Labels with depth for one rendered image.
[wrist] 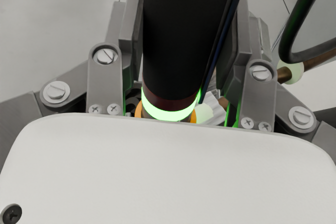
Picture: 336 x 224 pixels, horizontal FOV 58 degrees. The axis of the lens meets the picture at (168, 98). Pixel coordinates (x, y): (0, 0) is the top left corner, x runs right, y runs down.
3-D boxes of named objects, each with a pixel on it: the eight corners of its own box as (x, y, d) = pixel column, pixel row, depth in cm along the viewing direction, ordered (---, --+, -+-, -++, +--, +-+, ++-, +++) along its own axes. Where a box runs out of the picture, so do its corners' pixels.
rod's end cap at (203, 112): (200, 109, 27) (204, 97, 25) (213, 127, 26) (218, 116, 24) (181, 118, 26) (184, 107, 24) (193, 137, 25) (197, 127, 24)
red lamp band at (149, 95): (179, 56, 19) (182, 43, 18) (209, 96, 18) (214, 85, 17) (131, 76, 18) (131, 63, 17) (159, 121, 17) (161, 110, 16)
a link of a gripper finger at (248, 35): (215, 149, 13) (215, 31, 16) (290, 157, 13) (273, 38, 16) (236, 115, 10) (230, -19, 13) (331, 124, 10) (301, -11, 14)
